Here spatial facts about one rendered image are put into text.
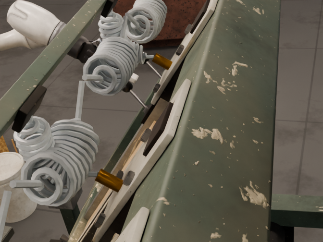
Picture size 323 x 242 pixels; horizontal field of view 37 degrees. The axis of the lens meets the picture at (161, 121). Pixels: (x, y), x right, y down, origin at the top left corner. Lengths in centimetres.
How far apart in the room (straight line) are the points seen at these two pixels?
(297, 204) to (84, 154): 148
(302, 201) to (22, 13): 123
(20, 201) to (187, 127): 285
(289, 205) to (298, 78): 246
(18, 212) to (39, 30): 194
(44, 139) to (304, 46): 439
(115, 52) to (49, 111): 369
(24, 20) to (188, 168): 120
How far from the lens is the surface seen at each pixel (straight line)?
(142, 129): 150
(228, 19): 66
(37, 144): 53
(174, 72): 74
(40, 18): 155
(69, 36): 61
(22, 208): 329
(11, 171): 316
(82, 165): 55
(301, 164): 337
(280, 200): 198
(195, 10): 475
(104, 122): 401
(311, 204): 197
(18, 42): 173
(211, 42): 59
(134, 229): 35
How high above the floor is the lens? 216
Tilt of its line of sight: 34 degrees down
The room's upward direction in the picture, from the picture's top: 10 degrees counter-clockwise
